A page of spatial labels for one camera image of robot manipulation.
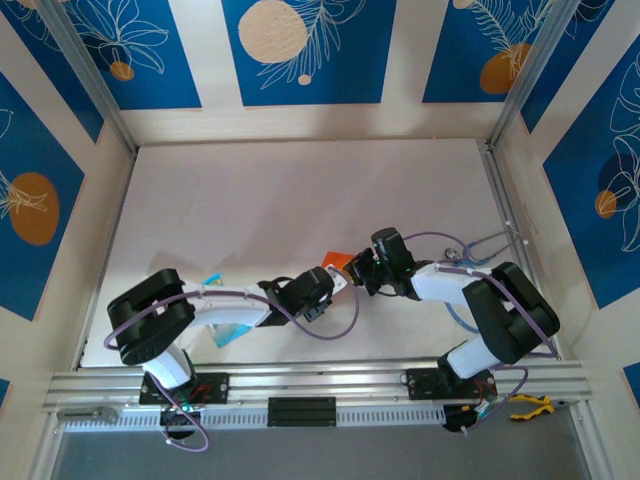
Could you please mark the orange paper sheet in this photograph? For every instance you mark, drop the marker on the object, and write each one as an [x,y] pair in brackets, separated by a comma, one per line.
[335,260]

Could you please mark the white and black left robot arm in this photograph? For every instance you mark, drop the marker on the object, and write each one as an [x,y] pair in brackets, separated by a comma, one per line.
[150,320]

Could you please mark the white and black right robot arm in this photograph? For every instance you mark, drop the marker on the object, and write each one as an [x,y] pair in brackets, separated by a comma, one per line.
[515,315]

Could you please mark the blue snack packet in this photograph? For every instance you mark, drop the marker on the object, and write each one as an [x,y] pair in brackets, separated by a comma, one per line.
[227,335]

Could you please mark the black controller board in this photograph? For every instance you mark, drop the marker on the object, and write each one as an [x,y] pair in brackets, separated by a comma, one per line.
[192,417]
[452,417]

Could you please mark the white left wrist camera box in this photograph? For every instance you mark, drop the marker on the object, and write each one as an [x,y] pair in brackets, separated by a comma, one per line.
[339,280]

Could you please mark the aluminium frame rail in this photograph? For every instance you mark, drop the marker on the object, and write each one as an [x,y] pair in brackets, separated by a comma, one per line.
[325,382]

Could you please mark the black rail bracket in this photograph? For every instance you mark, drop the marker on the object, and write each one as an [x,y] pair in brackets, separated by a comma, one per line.
[300,412]

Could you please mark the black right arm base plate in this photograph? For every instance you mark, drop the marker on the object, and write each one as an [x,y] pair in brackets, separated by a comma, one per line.
[422,385]

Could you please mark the aluminium side rail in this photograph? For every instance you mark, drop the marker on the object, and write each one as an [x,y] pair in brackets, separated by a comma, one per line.
[492,170]

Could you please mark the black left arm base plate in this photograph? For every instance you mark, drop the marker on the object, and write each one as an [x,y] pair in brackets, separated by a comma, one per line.
[217,387]

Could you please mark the aluminium frame post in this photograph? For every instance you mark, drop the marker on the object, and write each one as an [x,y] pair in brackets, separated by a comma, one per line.
[85,75]
[530,75]

